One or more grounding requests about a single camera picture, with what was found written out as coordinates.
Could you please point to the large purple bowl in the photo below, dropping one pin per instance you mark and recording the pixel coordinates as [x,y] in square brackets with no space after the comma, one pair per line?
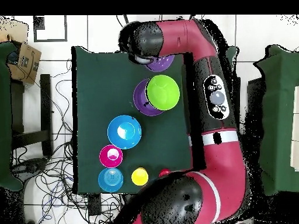
[140,100]
[161,64]

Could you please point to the large blue bowl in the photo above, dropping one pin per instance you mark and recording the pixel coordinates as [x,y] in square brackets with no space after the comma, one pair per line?
[124,132]

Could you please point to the large green bowl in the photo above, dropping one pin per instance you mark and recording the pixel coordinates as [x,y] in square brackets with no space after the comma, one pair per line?
[163,92]

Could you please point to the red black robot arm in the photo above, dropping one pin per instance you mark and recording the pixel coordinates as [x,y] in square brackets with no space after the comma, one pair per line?
[222,163]

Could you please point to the small red bowl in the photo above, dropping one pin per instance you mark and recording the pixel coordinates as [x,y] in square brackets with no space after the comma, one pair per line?
[111,156]

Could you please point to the red cup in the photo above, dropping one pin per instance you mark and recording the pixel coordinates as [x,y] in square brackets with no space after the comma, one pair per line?
[164,173]

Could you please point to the yellow cup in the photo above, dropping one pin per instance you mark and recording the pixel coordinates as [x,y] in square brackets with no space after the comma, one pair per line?
[139,176]

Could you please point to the dark green tablecloth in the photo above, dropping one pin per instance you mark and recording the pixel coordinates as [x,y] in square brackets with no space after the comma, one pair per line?
[105,93]

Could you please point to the small blue bowl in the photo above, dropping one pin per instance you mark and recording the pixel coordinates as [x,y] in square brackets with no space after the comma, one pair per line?
[110,179]

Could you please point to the black power box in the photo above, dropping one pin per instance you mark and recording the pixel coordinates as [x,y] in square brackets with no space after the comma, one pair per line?
[94,204]

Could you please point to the black tripod leg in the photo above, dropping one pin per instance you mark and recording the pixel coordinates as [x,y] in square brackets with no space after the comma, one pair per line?
[125,18]

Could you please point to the dark grey equipment base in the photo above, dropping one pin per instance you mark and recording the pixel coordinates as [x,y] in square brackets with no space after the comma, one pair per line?
[30,165]

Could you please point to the green clothed side table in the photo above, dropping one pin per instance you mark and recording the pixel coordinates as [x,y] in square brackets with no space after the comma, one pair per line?
[278,116]
[4,116]

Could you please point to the brown cardboard box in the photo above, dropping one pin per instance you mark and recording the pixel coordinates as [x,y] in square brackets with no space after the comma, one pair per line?
[28,63]

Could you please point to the black chair frame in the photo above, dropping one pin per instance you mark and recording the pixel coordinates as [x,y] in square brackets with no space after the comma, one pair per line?
[45,105]

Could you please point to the black square floor frame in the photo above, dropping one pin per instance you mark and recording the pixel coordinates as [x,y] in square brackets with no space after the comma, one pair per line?
[65,28]

